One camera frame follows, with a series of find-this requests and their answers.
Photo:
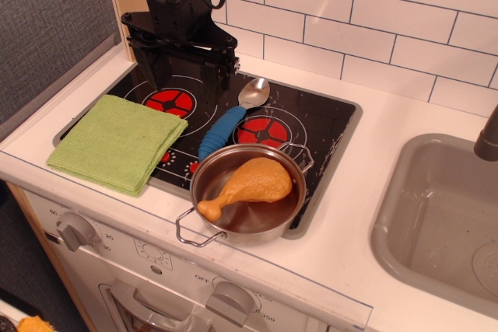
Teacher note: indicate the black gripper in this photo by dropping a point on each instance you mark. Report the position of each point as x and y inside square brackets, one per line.
[184, 30]

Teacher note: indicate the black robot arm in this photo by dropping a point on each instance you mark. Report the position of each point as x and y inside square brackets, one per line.
[182, 30]

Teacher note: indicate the green folded cloth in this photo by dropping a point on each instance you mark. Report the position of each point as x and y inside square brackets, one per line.
[117, 144]

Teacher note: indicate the black toy stove top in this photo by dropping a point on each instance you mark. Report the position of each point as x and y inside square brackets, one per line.
[312, 128]

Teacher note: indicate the orange toy chicken drumstick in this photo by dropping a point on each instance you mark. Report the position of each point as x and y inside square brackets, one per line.
[257, 180]

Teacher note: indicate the silver metal pot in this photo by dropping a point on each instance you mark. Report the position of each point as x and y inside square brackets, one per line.
[249, 223]

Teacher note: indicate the grey left oven knob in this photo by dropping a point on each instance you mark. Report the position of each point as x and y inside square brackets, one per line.
[75, 231]

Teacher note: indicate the grey oven knob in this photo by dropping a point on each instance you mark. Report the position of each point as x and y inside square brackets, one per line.
[75, 231]
[231, 302]

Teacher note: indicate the grey right oven knob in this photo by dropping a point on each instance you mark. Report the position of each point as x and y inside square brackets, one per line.
[231, 302]

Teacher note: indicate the grey sink basin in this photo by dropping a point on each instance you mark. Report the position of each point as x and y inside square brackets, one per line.
[436, 228]

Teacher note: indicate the orange toy on floor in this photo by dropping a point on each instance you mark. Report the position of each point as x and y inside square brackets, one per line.
[34, 324]

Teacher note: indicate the grey faucet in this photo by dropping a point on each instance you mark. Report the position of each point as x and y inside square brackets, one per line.
[486, 145]

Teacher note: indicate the blue handled metal spoon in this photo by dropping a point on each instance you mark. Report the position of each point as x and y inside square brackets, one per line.
[254, 94]

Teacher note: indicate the grey oven door handle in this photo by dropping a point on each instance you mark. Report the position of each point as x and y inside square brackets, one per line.
[133, 314]

